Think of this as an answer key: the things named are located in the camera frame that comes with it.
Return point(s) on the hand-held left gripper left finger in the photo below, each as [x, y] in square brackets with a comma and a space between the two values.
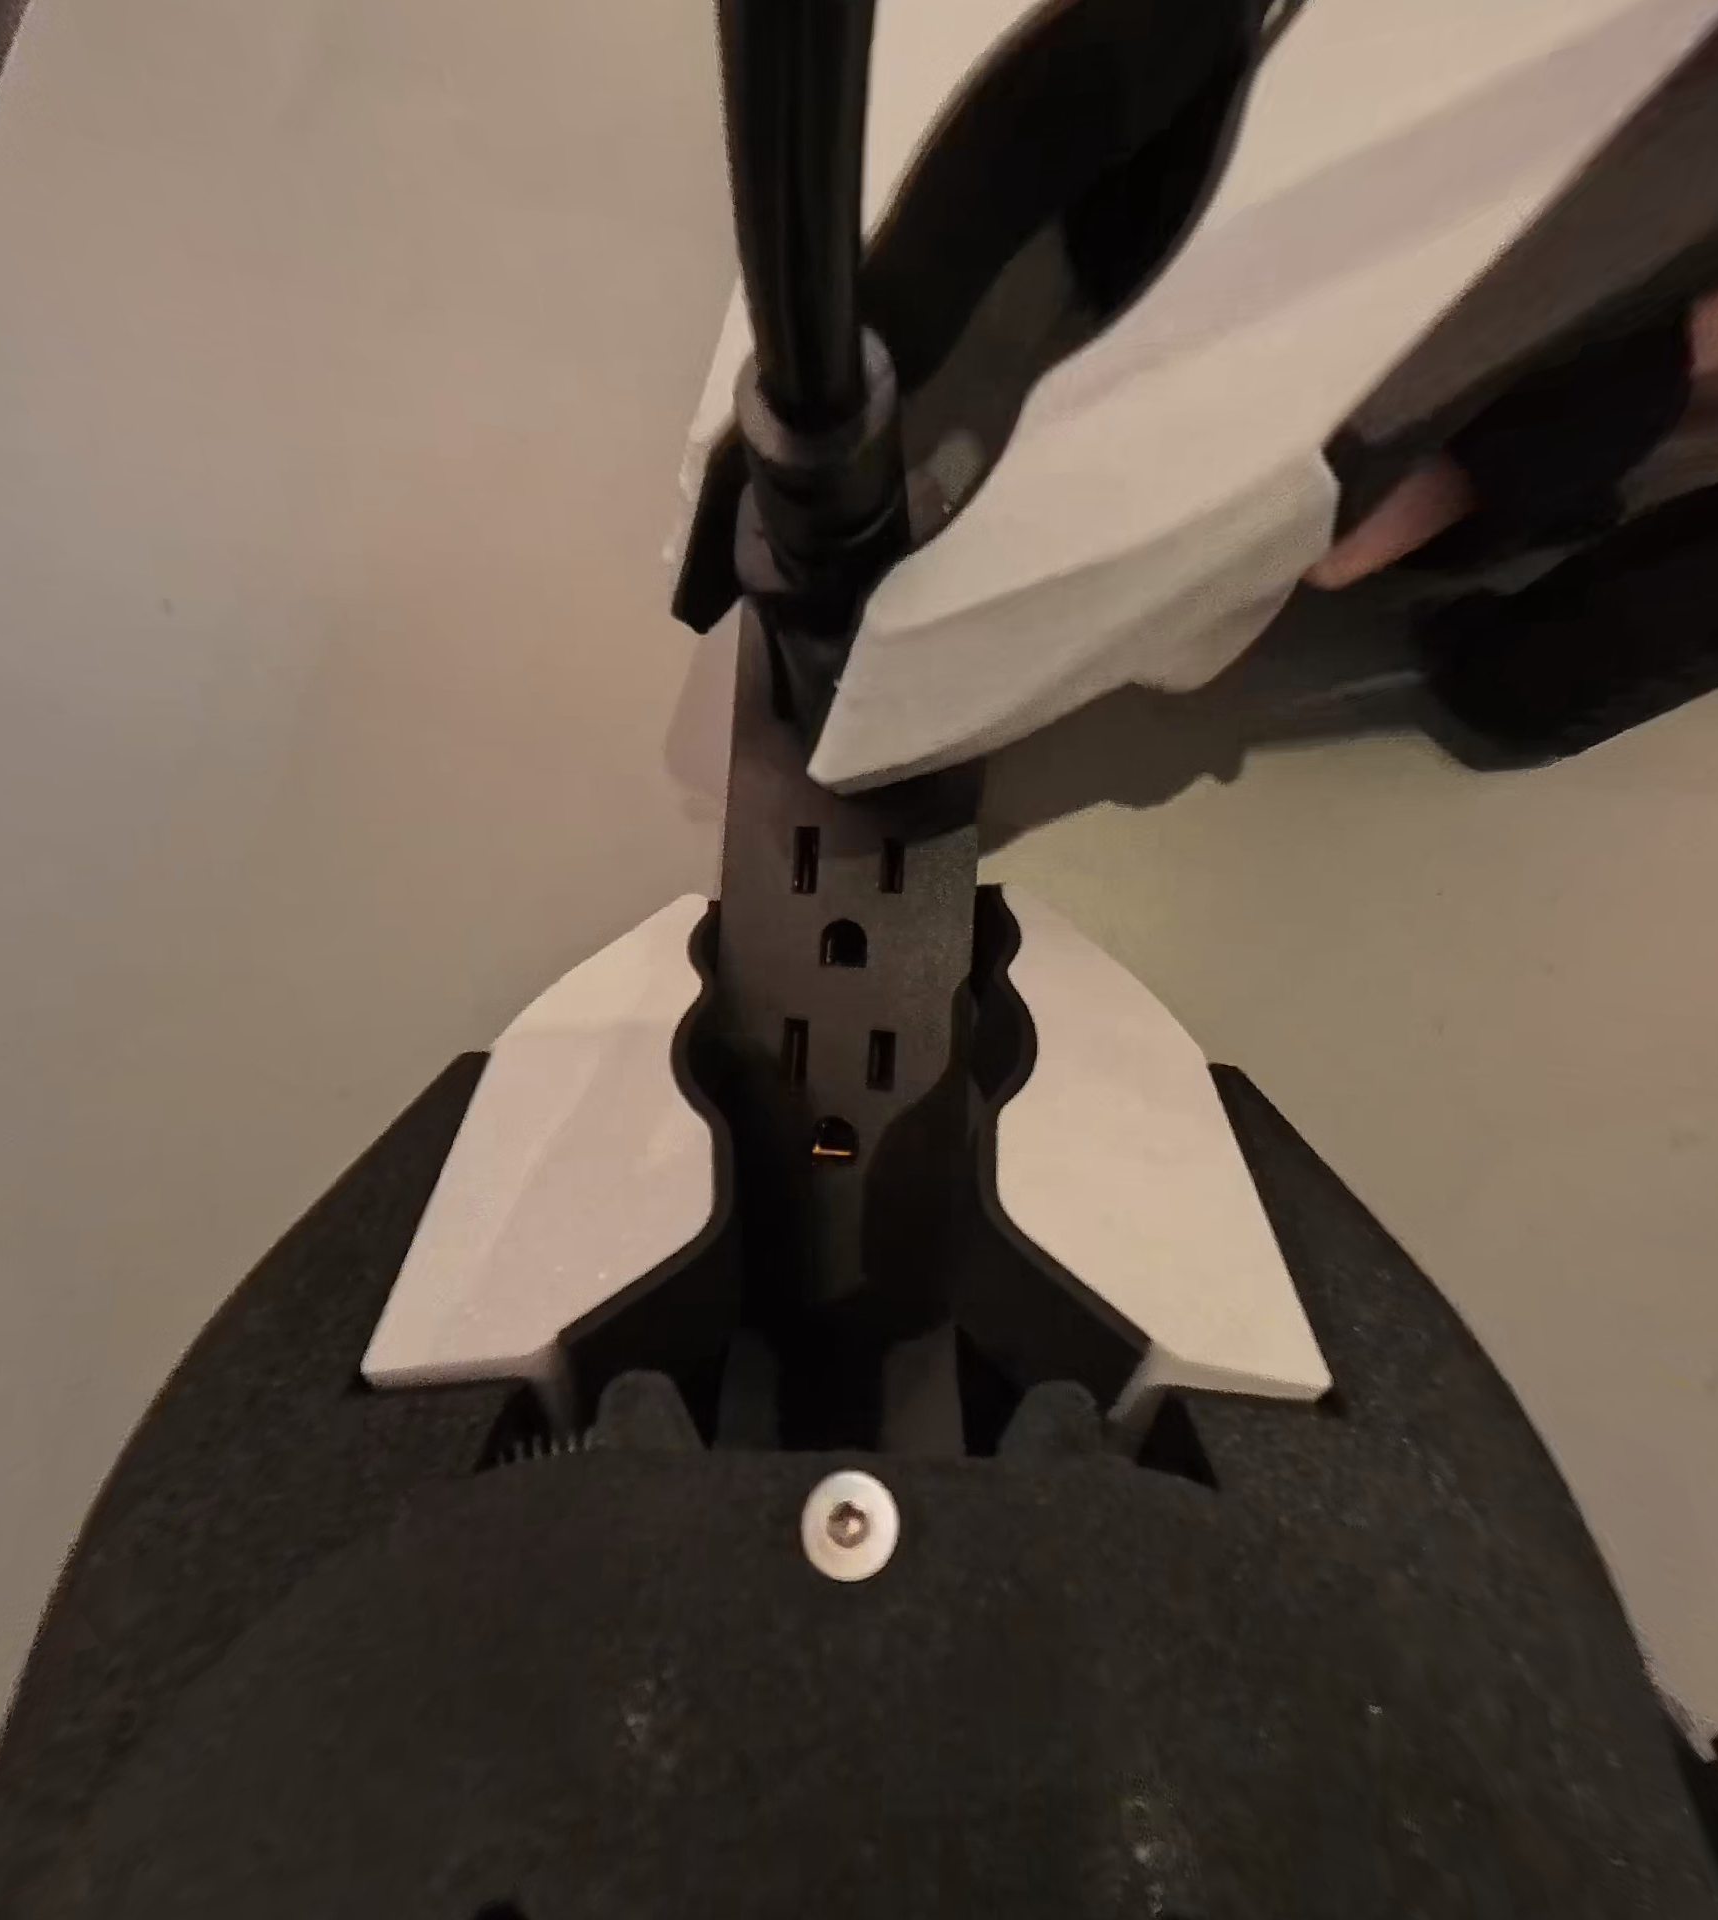
[559, 1171]

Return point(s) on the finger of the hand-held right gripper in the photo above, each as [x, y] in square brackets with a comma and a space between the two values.
[1175, 495]
[709, 450]

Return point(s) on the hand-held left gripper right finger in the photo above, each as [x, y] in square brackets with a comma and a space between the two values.
[1144, 1200]

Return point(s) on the black power strip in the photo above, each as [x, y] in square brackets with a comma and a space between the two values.
[844, 991]

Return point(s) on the person's right hand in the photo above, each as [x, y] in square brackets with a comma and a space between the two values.
[1384, 524]

